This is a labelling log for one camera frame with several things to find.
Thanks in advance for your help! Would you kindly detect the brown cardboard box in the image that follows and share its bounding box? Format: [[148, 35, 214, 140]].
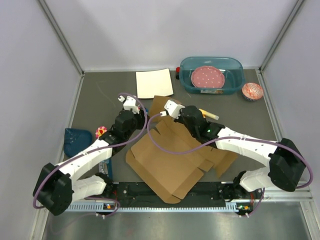
[[125, 95, 239, 205]]

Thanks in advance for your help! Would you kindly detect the blue packet under arm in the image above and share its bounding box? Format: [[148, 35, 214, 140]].
[[98, 158, 113, 180]]

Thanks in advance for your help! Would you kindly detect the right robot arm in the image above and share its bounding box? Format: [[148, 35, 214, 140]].
[[172, 105, 306, 198]]

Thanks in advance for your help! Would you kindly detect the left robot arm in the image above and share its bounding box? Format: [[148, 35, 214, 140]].
[[32, 108, 148, 216]]

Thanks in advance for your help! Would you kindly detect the yellow highlighter marker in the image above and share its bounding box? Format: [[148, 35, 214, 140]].
[[199, 108, 220, 120]]

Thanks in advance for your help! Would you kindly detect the pink flower plush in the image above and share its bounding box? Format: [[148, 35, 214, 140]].
[[95, 126, 108, 139]]

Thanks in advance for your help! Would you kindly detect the white square plate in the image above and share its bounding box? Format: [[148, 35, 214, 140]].
[[135, 68, 174, 99]]

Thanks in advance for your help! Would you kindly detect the pink dotted plate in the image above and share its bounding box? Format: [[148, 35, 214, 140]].
[[191, 66, 225, 89]]

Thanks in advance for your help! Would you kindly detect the dark blue cloth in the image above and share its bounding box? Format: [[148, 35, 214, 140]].
[[63, 128, 93, 158]]

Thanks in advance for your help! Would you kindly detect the red patterned bowl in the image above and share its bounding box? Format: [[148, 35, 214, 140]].
[[241, 82, 264, 102]]

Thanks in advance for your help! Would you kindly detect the red capped small bottle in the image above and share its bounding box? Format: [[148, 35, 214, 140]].
[[175, 66, 181, 80]]

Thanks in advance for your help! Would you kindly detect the teal plastic basin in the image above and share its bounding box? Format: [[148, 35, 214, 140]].
[[179, 56, 246, 95]]

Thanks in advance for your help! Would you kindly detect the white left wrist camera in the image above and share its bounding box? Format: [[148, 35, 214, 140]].
[[118, 95, 140, 114]]

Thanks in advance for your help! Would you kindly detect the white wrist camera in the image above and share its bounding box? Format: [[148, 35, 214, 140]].
[[160, 100, 185, 119], [118, 95, 140, 114]]

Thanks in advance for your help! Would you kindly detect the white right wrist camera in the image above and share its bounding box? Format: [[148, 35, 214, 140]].
[[160, 100, 185, 119]]

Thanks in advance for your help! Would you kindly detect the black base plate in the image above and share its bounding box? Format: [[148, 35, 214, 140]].
[[84, 181, 265, 202]]

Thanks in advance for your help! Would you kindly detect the grey slotted cable duct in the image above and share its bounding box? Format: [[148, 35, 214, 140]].
[[51, 201, 253, 213]]

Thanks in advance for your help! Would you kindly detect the aluminium frame post left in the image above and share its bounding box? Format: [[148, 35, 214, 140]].
[[36, 0, 85, 76]]

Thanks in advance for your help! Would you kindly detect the aluminium frame post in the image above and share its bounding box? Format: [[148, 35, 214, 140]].
[[36, 0, 85, 76], [258, 0, 306, 74]]

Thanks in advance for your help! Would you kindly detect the aluminium frame post right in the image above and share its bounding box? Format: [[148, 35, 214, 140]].
[[258, 0, 306, 74]]

